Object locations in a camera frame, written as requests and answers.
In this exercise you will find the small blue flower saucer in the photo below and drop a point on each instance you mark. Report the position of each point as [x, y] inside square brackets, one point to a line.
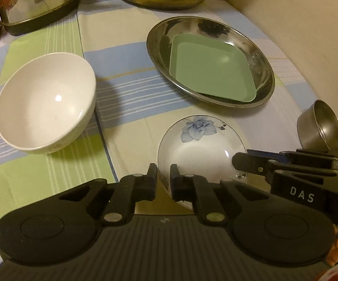
[201, 145]

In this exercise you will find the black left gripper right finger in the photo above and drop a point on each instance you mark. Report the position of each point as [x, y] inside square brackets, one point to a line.
[268, 228]

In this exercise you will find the green square plastic plate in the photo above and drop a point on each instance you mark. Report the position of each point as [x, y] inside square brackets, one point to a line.
[211, 67]

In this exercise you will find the large stainless steel plate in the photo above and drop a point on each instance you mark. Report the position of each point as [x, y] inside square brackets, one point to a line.
[159, 45]

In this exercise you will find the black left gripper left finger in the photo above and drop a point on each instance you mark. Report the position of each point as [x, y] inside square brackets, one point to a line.
[63, 226]

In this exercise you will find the white ceramic floral bowl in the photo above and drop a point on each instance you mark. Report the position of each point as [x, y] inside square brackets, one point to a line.
[47, 103]

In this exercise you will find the small stainless steel bowl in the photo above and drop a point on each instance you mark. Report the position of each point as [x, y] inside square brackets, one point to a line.
[317, 128]

